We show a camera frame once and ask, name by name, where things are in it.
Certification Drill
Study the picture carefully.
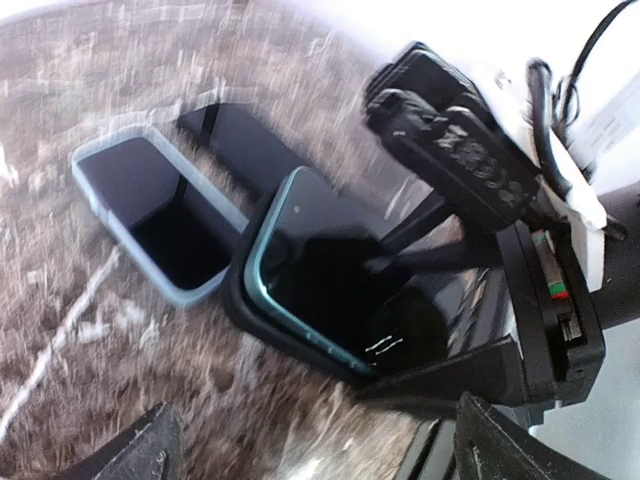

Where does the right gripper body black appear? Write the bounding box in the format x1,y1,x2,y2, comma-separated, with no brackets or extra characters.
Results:
359,222,605,415

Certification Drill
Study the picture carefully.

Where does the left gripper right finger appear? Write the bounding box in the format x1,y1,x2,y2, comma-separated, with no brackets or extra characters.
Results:
454,392,635,479

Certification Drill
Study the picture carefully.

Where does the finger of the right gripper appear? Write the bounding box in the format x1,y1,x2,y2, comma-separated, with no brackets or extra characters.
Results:
364,236,500,273

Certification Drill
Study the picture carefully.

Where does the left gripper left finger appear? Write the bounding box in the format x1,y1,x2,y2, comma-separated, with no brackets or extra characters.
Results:
64,403,183,480

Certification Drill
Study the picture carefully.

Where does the teal edged phone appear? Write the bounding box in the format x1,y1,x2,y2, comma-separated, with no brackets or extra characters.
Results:
241,167,478,378

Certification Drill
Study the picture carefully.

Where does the light blue phone case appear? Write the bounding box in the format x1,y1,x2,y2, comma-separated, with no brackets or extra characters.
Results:
69,124,251,310

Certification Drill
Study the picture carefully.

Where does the black phone case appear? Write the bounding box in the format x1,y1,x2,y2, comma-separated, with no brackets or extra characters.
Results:
219,239,516,396
177,103,311,201

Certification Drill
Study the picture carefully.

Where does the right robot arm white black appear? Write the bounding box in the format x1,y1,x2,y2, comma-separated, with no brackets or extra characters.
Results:
359,14,639,411

